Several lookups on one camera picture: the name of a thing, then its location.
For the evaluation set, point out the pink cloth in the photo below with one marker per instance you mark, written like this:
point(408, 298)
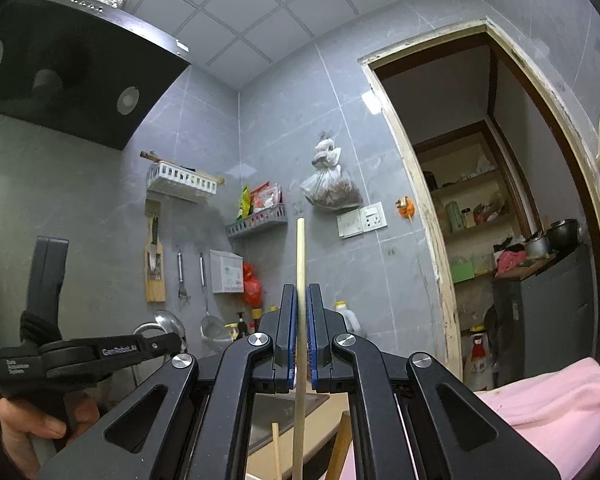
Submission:
point(555, 410)

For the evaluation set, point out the hanging clear food bag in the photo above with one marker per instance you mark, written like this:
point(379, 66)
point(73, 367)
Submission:
point(332, 187)

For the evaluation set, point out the orange wall hook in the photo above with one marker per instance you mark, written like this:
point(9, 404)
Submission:
point(405, 208)

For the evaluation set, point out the steel faucet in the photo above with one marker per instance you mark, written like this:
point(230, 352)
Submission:
point(142, 329)

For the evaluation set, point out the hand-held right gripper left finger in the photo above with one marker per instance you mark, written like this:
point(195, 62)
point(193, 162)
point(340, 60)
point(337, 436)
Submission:
point(292, 330)

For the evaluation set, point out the white wall socket panel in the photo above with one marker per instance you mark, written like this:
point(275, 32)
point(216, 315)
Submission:
point(360, 220)

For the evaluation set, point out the steel pot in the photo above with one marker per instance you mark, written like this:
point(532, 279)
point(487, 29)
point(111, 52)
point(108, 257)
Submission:
point(536, 247)

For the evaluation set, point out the grey wall basket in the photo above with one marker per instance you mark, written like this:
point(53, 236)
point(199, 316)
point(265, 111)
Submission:
point(257, 224)

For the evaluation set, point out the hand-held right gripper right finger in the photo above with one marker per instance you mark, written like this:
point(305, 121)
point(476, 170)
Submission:
point(311, 330)

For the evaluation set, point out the pink rag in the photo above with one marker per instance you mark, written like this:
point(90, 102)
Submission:
point(511, 261)

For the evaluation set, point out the black range hood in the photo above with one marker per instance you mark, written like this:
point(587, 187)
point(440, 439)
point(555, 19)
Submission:
point(70, 75)

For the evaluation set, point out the wooden knife holder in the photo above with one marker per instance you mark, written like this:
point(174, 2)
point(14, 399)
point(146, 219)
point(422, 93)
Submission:
point(155, 287)

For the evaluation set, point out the green jar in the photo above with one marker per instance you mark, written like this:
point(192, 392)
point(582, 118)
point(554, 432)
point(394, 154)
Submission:
point(453, 217)

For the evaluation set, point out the wooden shelf unit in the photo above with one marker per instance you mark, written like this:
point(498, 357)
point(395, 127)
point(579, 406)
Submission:
point(460, 190)

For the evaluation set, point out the person's left hand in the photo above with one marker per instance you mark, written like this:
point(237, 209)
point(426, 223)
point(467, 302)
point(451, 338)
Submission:
point(25, 420)

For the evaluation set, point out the row of sauce bottles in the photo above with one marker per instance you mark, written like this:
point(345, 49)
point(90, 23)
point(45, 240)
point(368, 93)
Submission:
point(240, 329)

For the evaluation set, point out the red plastic bag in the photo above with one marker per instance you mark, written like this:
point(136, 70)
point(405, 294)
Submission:
point(251, 285)

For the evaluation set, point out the steel mesh skimmer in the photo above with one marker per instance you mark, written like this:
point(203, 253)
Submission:
point(217, 330)

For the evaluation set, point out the grey cabinet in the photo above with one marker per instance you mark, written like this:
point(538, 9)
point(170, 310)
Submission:
point(545, 320)

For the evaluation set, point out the white bottle red label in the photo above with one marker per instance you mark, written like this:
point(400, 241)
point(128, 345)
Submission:
point(479, 360)

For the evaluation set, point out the green storage box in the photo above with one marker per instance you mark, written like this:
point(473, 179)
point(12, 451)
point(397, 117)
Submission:
point(472, 269)

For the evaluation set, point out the wooden chopstick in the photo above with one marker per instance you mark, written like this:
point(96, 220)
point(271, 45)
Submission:
point(301, 260)
point(339, 450)
point(276, 455)

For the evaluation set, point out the black pot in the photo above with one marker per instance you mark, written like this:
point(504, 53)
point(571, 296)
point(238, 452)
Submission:
point(564, 234)

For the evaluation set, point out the yellow green snack packet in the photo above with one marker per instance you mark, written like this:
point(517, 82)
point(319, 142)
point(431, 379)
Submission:
point(244, 202)

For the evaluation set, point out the wooden rolling pin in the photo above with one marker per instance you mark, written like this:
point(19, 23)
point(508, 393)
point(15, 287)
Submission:
point(152, 156)

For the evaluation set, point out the door frame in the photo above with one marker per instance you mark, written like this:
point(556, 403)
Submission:
point(445, 310)

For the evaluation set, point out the steel ladle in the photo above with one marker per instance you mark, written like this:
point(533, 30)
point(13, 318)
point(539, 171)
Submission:
point(169, 325)

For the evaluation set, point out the white wall box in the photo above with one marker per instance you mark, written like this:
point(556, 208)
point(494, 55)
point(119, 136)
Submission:
point(226, 272)

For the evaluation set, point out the red white snack packet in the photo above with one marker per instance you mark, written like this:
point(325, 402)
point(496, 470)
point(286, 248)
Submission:
point(267, 197)

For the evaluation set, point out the kitchen knife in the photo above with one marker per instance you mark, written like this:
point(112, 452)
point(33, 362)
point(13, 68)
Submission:
point(154, 255)

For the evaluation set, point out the white wall basket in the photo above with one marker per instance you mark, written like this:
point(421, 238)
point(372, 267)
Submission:
point(180, 180)

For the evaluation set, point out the wooden cutting board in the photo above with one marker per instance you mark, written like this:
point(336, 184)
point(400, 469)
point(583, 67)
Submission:
point(535, 266)

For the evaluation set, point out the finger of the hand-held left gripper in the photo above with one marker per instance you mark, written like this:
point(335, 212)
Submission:
point(130, 349)

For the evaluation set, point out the large plastic oil jug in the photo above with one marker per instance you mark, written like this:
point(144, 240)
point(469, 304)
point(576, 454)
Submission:
point(350, 322)

